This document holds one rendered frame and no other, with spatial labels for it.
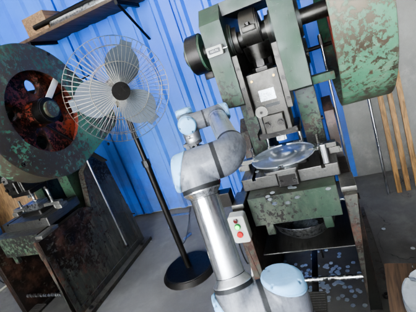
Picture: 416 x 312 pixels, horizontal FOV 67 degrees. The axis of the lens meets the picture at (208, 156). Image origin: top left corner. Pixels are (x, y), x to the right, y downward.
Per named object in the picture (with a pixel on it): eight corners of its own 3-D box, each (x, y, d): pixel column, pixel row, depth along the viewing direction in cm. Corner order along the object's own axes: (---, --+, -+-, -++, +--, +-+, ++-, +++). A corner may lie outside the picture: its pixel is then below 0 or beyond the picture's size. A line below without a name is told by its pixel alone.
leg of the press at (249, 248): (278, 321, 156) (223, 156, 132) (256, 322, 161) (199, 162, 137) (287, 221, 239) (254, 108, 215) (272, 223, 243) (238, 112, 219)
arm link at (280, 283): (320, 318, 85) (309, 278, 82) (273, 334, 86) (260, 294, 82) (304, 289, 97) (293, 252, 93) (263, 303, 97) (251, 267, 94)
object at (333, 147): (342, 151, 147) (337, 130, 144) (305, 158, 153) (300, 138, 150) (340, 147, 152) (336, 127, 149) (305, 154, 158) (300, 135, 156)
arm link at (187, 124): (201, 111, 125) (199, 108, 135) (174, 120, 125) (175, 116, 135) (207, 129, 127) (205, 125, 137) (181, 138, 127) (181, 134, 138)
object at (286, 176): (305, 195, 131) (297, 166, 127) (272, 200, 136) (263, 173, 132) (304, 171, 153) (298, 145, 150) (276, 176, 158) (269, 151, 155)
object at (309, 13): (336, 28, 125) (326, -19, 120) (187, 79, 149) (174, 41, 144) (332, 27, 141) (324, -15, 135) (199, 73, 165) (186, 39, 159)
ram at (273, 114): (293, 129, 140) (275, 63, 132) (260, 137, 145) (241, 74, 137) (294, 119, 155) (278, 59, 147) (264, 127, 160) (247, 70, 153)
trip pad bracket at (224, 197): (240, 226, 150) (228, 190, 145) (221, 229, 153) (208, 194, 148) (242, 220, 155) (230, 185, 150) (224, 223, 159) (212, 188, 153)
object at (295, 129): (302, 135, 145) (299, 124, 143) (260, 145, 152) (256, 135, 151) (302, 126, 159) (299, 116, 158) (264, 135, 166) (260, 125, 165)
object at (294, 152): (256, 151, 163) (256, 150, 163) (314, 138, 153) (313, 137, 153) (247, 174, 138) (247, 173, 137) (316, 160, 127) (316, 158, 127)
